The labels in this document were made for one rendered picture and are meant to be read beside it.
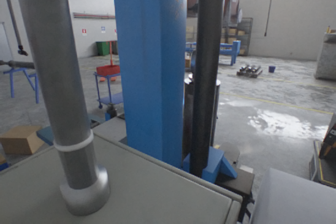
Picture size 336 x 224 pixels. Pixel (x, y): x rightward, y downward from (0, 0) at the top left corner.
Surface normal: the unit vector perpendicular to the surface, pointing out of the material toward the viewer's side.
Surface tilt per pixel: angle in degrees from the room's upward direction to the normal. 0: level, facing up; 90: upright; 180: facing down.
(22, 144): 90
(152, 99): 90
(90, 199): 90
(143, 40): 90
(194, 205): 0
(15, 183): 0
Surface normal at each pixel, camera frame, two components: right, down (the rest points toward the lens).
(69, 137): 0.40, 0.33
